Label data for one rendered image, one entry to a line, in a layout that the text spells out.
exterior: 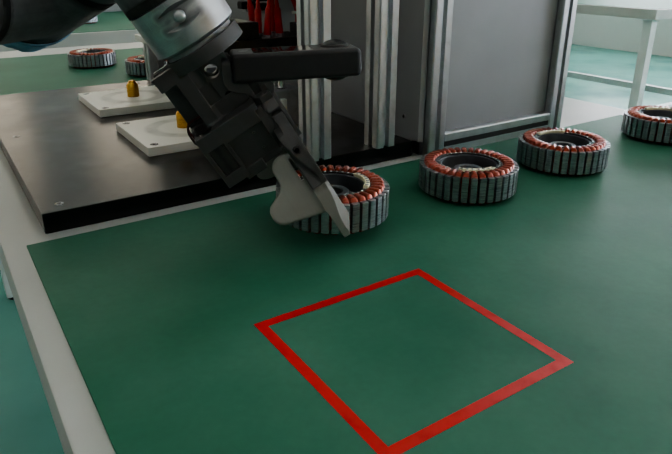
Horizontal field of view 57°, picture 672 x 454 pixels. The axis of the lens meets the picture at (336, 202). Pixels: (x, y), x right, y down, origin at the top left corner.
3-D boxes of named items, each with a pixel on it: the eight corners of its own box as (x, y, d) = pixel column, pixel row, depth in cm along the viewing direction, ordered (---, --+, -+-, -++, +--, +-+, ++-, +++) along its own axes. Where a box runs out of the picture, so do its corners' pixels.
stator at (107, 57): (126, 64, 156) (124, 49, 154) (91, 70, 146) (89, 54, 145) (95, 60, 160) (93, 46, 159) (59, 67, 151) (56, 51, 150)
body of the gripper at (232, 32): (227, 167, 61) (151, 66, 56) (299, 120, 61) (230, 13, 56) (234, 195, 54) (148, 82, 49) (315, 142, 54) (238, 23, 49)
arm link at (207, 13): (204, -31, 54) (208, -27, 47) (233, 15, 56) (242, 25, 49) (133, 16, 54) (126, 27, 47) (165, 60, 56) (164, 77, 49)
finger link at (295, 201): (304, 264, 56) (250, 179, 56) (359, 228, 56) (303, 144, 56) (300, 265, 53) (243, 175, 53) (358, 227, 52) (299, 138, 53)
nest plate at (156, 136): (148, 157, 77) (147, 147, 76) (116, 130, 89) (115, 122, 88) (256, 139, 85) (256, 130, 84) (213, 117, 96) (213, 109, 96)
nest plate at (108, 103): (100, 117, 96) (99, 110, 95) (78, 100, 107) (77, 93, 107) (192, 105, 103) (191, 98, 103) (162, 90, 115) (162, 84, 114)
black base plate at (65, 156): (45, 234, 61) (41, 213, 60) (-20, 109, 110) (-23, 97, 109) (411, 155, 85) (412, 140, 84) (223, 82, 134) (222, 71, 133)
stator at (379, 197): (285, 243, 55) (285, 205, 54) (269, 198, 66) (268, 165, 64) (403, 233, 58) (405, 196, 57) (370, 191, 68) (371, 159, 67)
